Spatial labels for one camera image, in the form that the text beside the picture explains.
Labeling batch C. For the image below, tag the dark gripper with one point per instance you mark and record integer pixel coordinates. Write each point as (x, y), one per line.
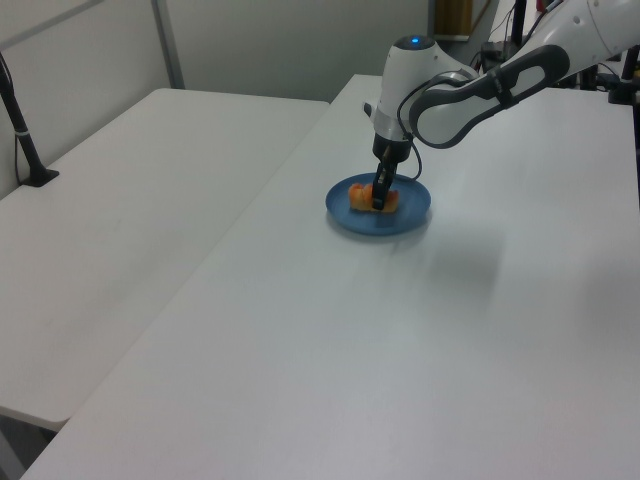
(392, 147)

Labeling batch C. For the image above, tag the orange glazed bread loaf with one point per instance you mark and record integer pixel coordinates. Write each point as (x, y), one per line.
(357, 197)

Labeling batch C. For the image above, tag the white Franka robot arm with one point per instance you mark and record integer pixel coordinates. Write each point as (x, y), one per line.
(450, 115)

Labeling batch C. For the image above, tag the blue round plate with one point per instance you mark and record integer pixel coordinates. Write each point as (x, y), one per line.
(402, 220)

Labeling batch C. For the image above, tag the black electronics box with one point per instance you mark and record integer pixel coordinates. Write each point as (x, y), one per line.
(495, 50)

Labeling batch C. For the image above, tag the yellow wooden board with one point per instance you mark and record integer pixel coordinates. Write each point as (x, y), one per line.
(452, 17)

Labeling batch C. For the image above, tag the thin black upright pole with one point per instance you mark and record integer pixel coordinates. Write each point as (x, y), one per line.
(520, 20)

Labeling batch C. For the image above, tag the small black block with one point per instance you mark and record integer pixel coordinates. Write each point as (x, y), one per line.
(607, 81)

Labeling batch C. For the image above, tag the white side table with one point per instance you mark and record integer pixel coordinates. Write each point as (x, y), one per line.
(125, 225)

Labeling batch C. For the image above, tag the black pole stand with base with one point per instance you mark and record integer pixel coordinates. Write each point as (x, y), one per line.
(30, 155)

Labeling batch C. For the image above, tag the black camera clamp stand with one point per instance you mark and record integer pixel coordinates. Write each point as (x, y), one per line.
(622, 92)

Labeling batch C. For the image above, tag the grey partition frame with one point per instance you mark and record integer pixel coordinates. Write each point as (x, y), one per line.
(168, 45)

